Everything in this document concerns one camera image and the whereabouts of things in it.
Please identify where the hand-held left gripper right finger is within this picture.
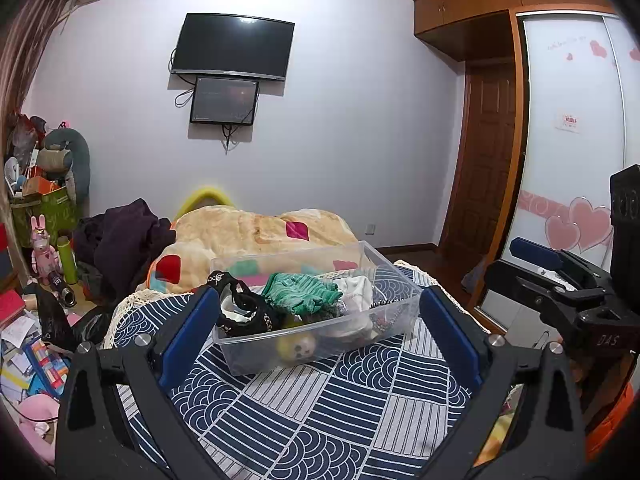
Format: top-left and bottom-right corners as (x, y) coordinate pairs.
(419, 287), (587, 480)

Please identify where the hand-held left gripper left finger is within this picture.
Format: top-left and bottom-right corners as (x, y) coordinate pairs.
(54, 285), (236, 480)

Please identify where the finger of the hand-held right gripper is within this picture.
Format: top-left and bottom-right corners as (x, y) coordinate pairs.
(482, 259), (588, 341)
(509, 237), (613, 293)

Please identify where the black trimmed cream cloth pouch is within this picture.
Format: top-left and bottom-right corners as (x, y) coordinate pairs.
(207, 271), (283, 338)

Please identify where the clear plastic storage box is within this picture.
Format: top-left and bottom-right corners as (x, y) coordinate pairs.
(210, 240), (423, 376)

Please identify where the clear bag with keychain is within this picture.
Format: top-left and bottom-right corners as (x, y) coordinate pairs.
(370, 297), (401, 333)

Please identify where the floral cream cloth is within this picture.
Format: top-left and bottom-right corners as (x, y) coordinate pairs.
(332, 275), (381, 341)

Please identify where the yellow round plush face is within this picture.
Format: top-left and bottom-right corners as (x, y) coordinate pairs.
(277, 332), (317, 365)

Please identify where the green knitted cloth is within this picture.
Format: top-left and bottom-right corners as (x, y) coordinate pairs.
(261, 272), (343, 317)

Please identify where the brown wooden door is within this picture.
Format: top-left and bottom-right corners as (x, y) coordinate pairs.
(440, 60), (526, 251)

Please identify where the dark clothes pile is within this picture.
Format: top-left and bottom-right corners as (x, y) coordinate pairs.
(74, 198), (177, 306)

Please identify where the beige blanket with coloured patches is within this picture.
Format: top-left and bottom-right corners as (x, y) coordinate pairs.
(150, 208), (368, 293)

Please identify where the black flashlight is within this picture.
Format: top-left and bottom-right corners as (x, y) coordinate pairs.
(47, 270), (77, 308)

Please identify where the yellow plush pillow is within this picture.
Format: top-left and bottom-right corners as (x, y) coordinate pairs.
(172, 186), (236, 221)

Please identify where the black plastic bag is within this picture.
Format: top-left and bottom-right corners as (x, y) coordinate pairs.
(32, 282), (113, 356)

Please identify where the green bottle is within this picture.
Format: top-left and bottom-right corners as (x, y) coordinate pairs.
(56, 236), (78, 285)

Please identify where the blue white patterned cloth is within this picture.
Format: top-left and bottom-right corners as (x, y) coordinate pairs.
(102, 265), (506, 480)

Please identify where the pile of papers and books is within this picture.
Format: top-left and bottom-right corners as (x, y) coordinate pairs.
(0, 310), (71, 401)

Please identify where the pink rabbit figure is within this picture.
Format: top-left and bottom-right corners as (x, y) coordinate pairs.
(30, 215), (56, 281)

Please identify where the pink plush toy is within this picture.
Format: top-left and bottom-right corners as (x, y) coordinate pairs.
(17, 392), (63, 461)

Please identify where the white wardrobe door with hearts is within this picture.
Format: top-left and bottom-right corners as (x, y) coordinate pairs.
(470, 7), (640, 321)

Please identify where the red book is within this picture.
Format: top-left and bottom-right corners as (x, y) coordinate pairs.
(0, 290), (26, 318)

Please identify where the green storage box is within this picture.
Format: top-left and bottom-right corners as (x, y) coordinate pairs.
(10, 185), (81, 246)

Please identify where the grey long plush toy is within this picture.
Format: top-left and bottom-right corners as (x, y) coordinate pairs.
(42, 128), (91, 206)

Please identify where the small white fan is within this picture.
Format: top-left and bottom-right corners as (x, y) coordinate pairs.
(4, 156), (23, 193)

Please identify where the wooden overhead cabinet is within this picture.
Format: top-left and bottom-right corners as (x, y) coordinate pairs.
(414, 0), (616, 61)

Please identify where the brown striped curtain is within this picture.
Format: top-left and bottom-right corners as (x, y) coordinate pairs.
(0, 0), (83, 171)

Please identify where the small black wall monitor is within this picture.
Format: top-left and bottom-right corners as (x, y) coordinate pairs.
(190, 76), (260, 126)

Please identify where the black television cable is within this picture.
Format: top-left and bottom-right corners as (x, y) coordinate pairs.
(169, 47), (198, 86)

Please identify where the black wall television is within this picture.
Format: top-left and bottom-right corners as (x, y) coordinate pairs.
(170, 12), (296, 82)

